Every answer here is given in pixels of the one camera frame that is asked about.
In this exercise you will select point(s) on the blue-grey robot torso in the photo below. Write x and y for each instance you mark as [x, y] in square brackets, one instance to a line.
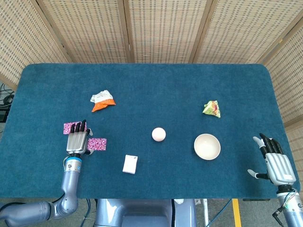
[142, 212]

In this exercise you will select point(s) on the white metal stand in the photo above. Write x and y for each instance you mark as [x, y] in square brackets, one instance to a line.
[204, 210]

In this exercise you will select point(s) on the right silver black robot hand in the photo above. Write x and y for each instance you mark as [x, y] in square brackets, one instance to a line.
[278, 163]

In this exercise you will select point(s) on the orange white snack bag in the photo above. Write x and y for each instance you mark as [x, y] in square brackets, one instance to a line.
[104, 100]

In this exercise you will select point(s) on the green snack bag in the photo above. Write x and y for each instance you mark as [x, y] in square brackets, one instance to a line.
[211, 109]

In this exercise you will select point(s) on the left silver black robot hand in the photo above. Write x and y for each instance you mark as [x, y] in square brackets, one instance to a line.
[76, 140]

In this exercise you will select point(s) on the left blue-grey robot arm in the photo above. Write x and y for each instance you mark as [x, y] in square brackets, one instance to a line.
[68, 186]

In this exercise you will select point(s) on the blue table cloth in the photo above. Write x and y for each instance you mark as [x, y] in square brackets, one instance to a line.
[151, 82]

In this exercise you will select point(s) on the woven screen panel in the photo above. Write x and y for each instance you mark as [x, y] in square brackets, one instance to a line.
[90, 28]
[163, 28]
[23, 35]
[291, 78]
[243, 28]

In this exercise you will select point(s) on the black box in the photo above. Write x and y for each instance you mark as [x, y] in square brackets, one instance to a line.
[3, 114]

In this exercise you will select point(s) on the white tissue pack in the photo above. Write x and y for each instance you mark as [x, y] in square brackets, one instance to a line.
[129, 164]

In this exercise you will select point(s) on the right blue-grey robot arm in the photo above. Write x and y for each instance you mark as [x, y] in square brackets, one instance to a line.
[291, 208]

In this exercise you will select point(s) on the cream bowl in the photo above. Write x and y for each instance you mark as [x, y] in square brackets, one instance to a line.
[207, 149]

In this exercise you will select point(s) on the pale pink ball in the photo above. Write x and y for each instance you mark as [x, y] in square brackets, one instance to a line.
[158, 134]

